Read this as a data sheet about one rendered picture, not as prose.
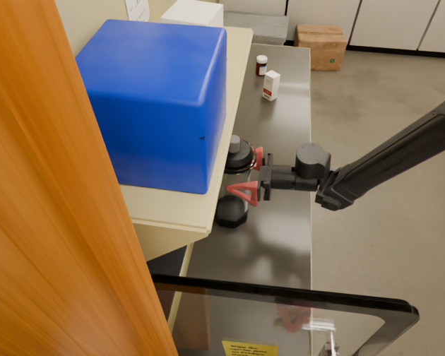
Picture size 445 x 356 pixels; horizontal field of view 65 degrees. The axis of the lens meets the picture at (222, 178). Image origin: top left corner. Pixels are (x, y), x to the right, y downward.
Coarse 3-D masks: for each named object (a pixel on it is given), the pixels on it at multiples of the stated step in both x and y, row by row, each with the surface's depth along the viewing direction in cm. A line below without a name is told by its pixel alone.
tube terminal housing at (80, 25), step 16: (64, 0) 24; (80, 0) 26; (96, 0) 28; (112, 0) 31; (160, 0) 43; (64, 16) 24; (80, 16) 26; (96, 16) 28; (112, 16) 31; (160, 16) 44; (80, 32) 26; (80, 48) 26
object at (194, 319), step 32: (160, 288) 37; (192, 288) 36; (224, 288) 35; (256, 288) 35; (192, 320) 43; (224, 320) 41; (256, 320) 40; (288, 320) 39; (320, 320) 38; (352, 320) 37; (384, 320) 36; (416, 320) 35; (192, 352) 54; (224, 352) 52; (288, 352) 48; (320, 352) 46; (352, 352) 45
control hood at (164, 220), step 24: (240, 48) 43; (240, 72) 39; (216, 168) 29; (144, 192) 28; (168, 192) 28; (216, 192) 28; (144, 216) 26; (168, 216) 26; (192, 216) 26; (144, 240) 28; (168, 240) 27; (192, 240) 27
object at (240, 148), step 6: (234, 138) 75; (234, 144) 75; (240, 144) 79; (246, 144) 79; (228, 150) 77; (234, 150) 76; (240, 150) 77; (246, 150) 77; (252, 150) 79; (228, 156) 76; (234, 156) 76; (240, 156) 76; (246, 156) 76; (252, 156) 78; (228, 162) 75; (234, 162) 75; (240, 162) 76; (246, 162) 76
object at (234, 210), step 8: (248, 144) 81; (232, 168) 76; (240, 168) 76; (224, 176) 78; (232, 176) 78; (240, 176) 78; (248, 176) 80; (224, 184) 80; (224, 192) 82; (248, 192) 86; (224, 200) 84; (232, 200) 84; (240, 200) 85; (224, 208) 87; (232, 208) 86; (240, 208) 87; (224, 216) 89; (232, 216) 89; (240, 216) 90
